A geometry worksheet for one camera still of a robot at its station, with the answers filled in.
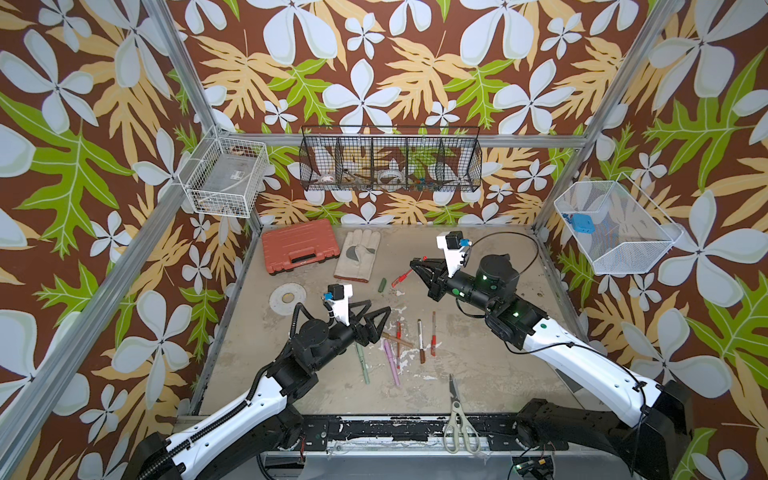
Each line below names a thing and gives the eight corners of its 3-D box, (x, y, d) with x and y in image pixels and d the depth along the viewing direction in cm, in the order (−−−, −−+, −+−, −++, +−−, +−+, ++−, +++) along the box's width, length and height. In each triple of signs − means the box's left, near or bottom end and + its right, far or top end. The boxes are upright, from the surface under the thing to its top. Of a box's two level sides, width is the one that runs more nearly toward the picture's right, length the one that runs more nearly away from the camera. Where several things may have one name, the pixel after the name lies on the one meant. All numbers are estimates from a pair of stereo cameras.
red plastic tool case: (270, 276, 106) (266, 269, 103) (265, 239, 117) (261, 231, 114) (341, 256, 112) (340, 249, 108) (329, 223, 123) (328, 215, 120)
